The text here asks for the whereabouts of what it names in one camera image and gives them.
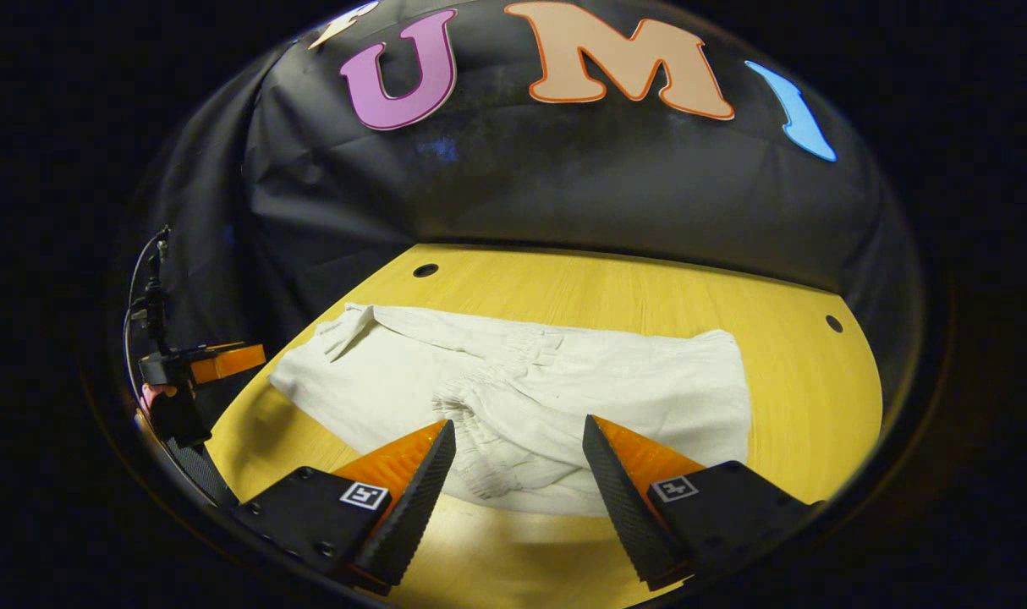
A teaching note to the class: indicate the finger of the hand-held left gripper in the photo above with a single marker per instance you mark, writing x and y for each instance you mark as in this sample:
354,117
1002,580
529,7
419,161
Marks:
226,362
205,478

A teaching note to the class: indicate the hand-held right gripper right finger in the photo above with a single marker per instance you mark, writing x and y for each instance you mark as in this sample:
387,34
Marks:
623,507

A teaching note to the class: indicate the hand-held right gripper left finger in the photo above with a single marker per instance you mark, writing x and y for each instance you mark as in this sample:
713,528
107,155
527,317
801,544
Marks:
416,507

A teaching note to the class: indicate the white jeans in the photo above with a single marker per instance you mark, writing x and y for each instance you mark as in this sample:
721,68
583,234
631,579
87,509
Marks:
632,397

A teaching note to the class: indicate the black backdrop cloth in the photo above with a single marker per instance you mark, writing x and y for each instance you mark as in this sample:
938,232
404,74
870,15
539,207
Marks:
564,186

